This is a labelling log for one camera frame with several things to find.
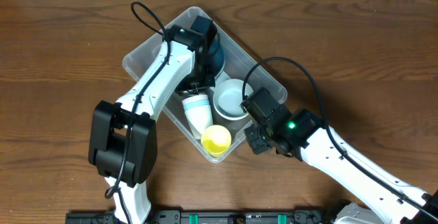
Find right black cable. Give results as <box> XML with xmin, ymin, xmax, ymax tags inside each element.
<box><xmin>242</xmin><ymin>56</ymin><xmax>438</xmax><ymax>223</ymax></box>

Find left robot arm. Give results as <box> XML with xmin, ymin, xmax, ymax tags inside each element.
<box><xmin>88</xmin><ymin>16</ymin><xmax>217</xmax><ymax>223</ymax></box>

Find dark blue bowl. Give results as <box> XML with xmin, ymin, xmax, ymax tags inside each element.
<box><xmin>208</xmin><ymin>34</ymin><xmax>226</xmax><ymax>78</ymax></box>

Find yellow cup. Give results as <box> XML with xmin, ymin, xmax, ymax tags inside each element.
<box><xmin>201</xmin><ymin>125</ymin><xmax>232</xmax><ymax>157</ymax></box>

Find light blue cup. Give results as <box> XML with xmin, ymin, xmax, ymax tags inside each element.
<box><xmin>183</xmin><ymin>99</ymin><xmax>209</xmax><ymax>110</ymax></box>

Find cream white cup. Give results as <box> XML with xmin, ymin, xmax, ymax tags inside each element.
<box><xmin>182</xmin><ymin>94</ymin><xmax>213</xmax><ymax>140</ymax></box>

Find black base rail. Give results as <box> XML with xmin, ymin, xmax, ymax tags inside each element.
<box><xmin>65</xmin><ymin>210</ymin><xmax>326</xmax><ymax>224</ymax></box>

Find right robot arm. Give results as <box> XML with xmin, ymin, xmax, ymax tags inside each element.
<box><xmin>241</xmin><ymin>88</ymin><xmax>437</xmax><ymax>223</ymax></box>

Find white paper label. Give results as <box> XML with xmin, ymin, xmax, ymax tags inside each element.
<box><xmin>215</xmin><ymin>71</ymin><xmax>230</xmax><ymax>87</ymax></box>

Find grey small bowl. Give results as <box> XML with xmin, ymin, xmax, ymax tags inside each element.
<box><xmin>213</xmin><ymin>79</ymin><xmax>248</xmax><ymax>121</ymax></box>

